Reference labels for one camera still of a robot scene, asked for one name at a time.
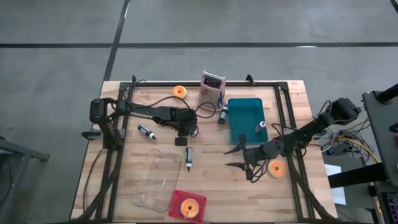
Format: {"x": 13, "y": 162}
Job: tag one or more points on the metal box grater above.
{"x": 209, "y": 96}

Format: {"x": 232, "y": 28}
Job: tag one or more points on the clear plastic container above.
{"x": 155, "y": 180}

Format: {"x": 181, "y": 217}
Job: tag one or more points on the orange frosted donut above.
{"x": 184, "y": 203}
{"x": 174, "y": 93}
{"x": 271, "y": 173}

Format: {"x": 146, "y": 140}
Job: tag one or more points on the black cart base beam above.
{"x": 357, "y": 175}

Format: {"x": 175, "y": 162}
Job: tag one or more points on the white paper sheet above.
{"x": 337, "y": 193}

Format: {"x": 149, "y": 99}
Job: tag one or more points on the teal plastic bin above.
{"x": 245, "y": 118}

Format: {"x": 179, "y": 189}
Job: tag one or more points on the black aluminium table frame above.
{"x": 155, "y": 84}

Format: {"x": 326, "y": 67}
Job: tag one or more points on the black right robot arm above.
{"x": 311, "y": 126}

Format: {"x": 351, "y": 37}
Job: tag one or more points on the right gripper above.
{"x": 256, "y": 154}

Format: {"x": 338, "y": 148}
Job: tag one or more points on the grey equipment cart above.
{"x": 379, "y": 130}

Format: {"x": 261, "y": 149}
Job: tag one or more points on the grey marker pen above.
{"x": 189, "y": 155}

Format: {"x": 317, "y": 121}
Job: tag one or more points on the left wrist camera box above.
{"x": 181, "y": 141}

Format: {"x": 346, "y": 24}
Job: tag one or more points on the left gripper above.
{"x": 185, "y": 121}

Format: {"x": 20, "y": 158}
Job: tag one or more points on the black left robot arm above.
{"x": 146, "y": 113}

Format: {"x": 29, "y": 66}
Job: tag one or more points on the grey metal stand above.
{"x": 18, "y": 152}

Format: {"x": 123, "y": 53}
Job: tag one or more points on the red plastic basket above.
{"x": 175, "y": 199}

